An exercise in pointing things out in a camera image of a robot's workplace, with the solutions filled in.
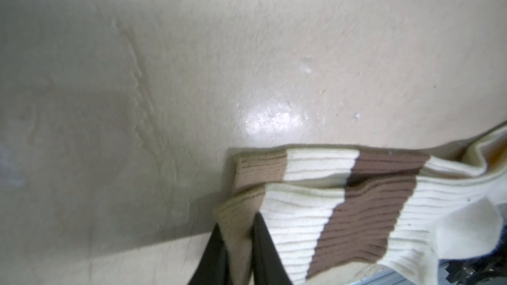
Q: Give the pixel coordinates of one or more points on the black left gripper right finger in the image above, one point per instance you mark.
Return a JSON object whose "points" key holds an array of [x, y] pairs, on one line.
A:
{"points": [[267, 266]]}

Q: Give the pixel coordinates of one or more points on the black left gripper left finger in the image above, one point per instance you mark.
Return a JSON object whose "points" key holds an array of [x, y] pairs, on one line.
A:
{"points": [[213, 268]]}

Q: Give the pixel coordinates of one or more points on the cream brown striped sock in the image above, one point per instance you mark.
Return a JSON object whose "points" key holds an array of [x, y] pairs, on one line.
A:
{"points": [[315, 165], [394, 221]]}

